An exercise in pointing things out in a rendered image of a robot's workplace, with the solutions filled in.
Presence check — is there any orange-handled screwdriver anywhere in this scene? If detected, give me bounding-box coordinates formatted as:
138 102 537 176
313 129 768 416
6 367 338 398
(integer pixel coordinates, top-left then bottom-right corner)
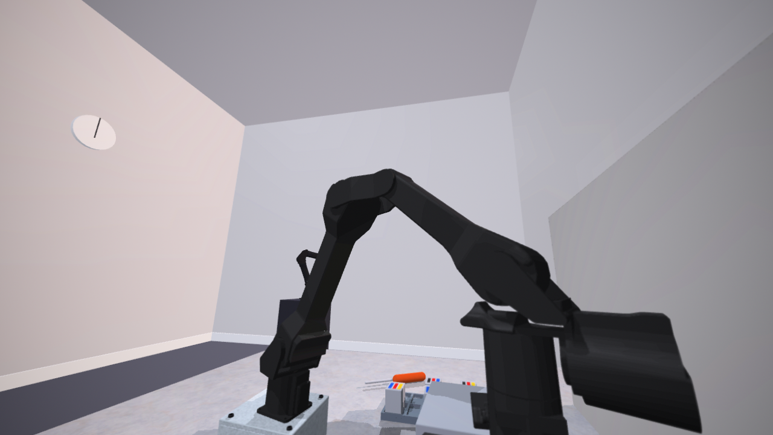
365 372 426 384

